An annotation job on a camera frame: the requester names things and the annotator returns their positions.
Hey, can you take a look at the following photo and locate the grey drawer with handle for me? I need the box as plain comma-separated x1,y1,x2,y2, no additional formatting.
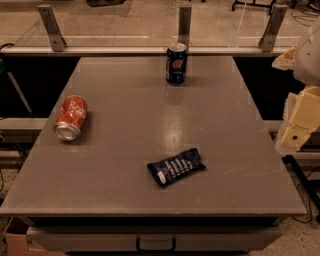
27,226,281,253

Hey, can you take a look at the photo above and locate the left metal bracket post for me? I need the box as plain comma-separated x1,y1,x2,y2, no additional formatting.
37,4,66,52

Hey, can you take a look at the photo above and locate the metal bracket post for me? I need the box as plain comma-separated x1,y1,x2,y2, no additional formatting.
37,4,66,52
178,6,192,46
258,4,288,52

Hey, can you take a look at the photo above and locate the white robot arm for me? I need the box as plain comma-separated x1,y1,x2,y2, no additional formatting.
272,18,320,153

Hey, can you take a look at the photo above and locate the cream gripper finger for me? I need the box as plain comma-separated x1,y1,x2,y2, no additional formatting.
272,45,296,71
280,85,320,150

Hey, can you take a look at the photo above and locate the blue pepsi can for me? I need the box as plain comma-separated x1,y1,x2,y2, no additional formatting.
166,43,187,84

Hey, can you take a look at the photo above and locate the right metal bracket post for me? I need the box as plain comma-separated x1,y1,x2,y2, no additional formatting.
258,4,288,52

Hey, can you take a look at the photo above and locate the metal rail beam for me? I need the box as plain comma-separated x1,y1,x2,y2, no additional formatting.
1,46,289,56

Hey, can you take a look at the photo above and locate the dark blue rxbar wrapper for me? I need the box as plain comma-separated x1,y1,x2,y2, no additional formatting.
147,148,206,187

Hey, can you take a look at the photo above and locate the black stand base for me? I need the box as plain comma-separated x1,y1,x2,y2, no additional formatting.
231,0,277,15

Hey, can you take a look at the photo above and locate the middle metal bracket post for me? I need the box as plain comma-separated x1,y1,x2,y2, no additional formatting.
178,6,192,46

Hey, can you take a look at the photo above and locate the red coca-cola can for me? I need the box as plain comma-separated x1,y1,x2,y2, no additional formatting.
53,95,88,141

